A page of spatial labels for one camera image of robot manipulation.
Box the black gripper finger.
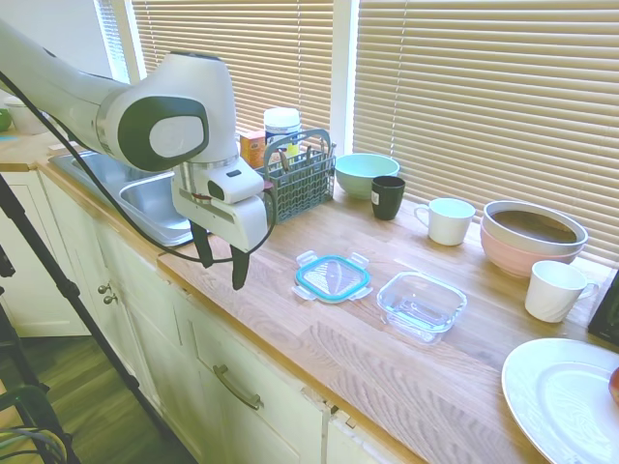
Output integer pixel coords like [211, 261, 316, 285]
[228, 243, 251, 292]
[189, 219, 215, 269]

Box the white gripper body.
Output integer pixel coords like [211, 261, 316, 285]
[171, 174, 270, 253]

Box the clear lid with teal seal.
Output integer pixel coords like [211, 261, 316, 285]
[291, 250, 373, 305]

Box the square glass food container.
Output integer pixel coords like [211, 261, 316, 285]
[376, 270, 468, 345]

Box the orange cardboard box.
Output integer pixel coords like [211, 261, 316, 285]
[240, 133, 268, 169]

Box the stainless steel double sink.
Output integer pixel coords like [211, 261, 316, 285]
[47, 147, 195, 247]

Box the grey plastic cutlery basket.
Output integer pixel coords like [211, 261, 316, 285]
[255, 128, 339, 224]

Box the white wipes canister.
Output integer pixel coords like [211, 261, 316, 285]
[263, 106, 303, 164]

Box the white kitchen cabinet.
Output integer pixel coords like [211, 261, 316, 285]
[0, 163, 417, 464]

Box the teal bowl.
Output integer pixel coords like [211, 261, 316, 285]
[335, 153, 401, 201]

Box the black tripod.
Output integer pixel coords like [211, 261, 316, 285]
[0, 172, 163, 426]

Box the black cup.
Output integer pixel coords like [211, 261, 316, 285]
[370, 176, 406, 221]

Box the narrow beige window blind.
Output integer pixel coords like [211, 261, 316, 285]
[129, 0, 336, 163]

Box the white mug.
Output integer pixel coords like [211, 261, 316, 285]
[413, 197, 477, 247]
[524, 260, 601, 324]

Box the white window blind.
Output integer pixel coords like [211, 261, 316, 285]
[93, 0, 133, 84]

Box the white pot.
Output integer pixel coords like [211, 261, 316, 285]
[3, 95, 50, 136]

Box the pink bowl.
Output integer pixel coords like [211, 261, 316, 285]
[480, 218, 586, 279]

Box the wide beige window blind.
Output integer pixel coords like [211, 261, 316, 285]
[351, 0, 619, 266]

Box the grey bowl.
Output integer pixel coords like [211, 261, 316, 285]
[482, 199, 590, 258]

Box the white plate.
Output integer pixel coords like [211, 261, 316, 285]
[501, 337, 619, 464]

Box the black appliance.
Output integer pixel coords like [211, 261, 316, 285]
[586, 269, 619, 347]

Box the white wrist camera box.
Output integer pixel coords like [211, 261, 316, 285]
[206, 168, 265, 205]

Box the metal drawer handle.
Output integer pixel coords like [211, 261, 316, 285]
[212, 363, 265, 412]

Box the green metal frame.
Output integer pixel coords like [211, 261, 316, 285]
[0, 382, 76, 464]

